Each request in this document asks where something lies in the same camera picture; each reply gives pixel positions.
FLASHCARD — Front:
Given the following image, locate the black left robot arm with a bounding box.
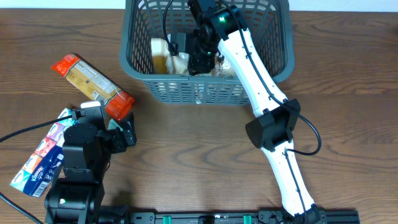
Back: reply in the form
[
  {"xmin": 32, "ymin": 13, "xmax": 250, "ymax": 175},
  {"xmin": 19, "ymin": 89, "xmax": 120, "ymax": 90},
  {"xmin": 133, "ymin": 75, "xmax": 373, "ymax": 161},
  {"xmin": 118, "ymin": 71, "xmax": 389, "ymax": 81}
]
[{"xmin": 44, "ymin": 101, "xmax": 137, "ymax": 224}]

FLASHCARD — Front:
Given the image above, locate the beige snack pouch dark window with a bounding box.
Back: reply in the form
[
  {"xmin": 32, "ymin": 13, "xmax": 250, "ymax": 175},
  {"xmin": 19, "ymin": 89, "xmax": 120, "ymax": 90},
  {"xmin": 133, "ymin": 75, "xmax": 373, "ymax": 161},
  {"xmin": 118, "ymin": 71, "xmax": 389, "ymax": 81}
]
[{"xmin": 151, "ymin": 38, "xmax": 189, "ymax": 75}]

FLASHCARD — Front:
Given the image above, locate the teal wet wipes pack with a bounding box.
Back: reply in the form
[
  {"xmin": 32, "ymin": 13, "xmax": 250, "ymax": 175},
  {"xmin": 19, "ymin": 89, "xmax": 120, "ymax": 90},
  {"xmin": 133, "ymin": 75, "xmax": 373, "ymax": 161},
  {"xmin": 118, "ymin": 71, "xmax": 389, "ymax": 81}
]
[{"xmin": 108, "ymin": 119, "xmax": 123, "ymax": 131}]

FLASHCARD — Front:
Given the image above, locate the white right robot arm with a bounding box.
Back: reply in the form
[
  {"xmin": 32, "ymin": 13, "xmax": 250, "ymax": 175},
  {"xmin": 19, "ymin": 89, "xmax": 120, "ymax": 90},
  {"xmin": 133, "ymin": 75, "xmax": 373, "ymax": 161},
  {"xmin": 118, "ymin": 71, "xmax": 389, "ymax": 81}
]
[{"xmin": 166, "ymin": 1, "xmax": 320, "ymax": 223}]

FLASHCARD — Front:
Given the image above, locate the orange pasta packet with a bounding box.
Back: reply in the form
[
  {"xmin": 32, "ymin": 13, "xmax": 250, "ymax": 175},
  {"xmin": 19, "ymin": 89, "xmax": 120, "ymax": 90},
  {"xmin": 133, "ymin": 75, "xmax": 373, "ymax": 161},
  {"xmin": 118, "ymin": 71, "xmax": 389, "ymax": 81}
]
[{"xmin": 52, "ymin": 54, "xmax": 134, "ymax": 121}]

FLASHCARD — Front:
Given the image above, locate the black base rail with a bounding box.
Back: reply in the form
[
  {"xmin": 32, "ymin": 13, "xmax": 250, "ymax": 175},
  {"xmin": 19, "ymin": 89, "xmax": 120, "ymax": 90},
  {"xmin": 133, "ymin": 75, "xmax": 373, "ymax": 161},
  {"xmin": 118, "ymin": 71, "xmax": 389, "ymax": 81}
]
[{"xmin": 97, "ymin": 206, "xmax": 361, "ymax": 224}]

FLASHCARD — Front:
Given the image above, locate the grey plastic lattice basket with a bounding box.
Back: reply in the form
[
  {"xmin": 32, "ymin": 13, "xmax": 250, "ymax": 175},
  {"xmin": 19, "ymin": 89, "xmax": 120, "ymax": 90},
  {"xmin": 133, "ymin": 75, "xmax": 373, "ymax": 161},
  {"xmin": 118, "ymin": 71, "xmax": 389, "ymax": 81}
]
[{"xmin": 119, "ymin": 0, "xmax": 295, "ymax": 105}]

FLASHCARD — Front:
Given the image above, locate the blue Kleenex tissue multipack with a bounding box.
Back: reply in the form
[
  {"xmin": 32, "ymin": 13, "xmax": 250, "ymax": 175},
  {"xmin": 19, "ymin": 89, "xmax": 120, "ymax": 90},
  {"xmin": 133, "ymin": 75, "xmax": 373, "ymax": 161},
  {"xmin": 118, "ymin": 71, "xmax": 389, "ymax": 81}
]
[{"xmin": 10, "ymin": 108, "xmax": 76, "ymax": 197}]

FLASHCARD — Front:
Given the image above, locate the beige snack pouch cookie print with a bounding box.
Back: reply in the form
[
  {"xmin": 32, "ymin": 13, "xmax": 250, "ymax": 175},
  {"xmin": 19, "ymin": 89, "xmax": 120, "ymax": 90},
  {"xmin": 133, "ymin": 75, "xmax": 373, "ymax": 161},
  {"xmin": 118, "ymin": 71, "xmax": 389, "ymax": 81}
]
[{"xmin": 210, "ymin": 56, "xmax": 236, "ymax": 77}]

